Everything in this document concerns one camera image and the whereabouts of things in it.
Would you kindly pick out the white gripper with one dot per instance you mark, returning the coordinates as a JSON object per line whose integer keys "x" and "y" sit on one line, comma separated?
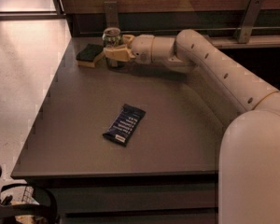
{"x": 142, "y": 48}

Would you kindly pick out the green soda can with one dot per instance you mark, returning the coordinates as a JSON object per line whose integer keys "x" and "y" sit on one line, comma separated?
{"x": 112, "y": 38}

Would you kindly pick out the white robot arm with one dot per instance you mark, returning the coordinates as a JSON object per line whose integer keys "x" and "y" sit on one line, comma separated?
{"x": 249, "y": 158}

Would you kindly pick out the green and yellow sponge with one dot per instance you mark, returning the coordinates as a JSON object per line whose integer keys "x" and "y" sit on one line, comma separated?
{"x": 90, "y": 55}

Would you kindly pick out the dark blue snack packet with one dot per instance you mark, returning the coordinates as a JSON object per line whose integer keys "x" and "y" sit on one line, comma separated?
{"x": 122, "y": 128}

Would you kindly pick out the grey drawer cabinet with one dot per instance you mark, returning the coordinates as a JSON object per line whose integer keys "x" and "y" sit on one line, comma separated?
{"x": 167, "y": 173}

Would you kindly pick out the left metal rail bracket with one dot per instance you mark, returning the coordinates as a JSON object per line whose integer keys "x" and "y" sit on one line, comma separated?
{"x": 111, "y": 16}

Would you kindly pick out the metal rail bracket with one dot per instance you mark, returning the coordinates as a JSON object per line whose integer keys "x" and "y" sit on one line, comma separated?
{"x": 244, "y": 32}
{"x": 111, "y": 16}

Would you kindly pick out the right metal rail bracket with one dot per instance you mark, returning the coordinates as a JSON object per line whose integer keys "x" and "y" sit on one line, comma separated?
{"x": 244, "y": 32}

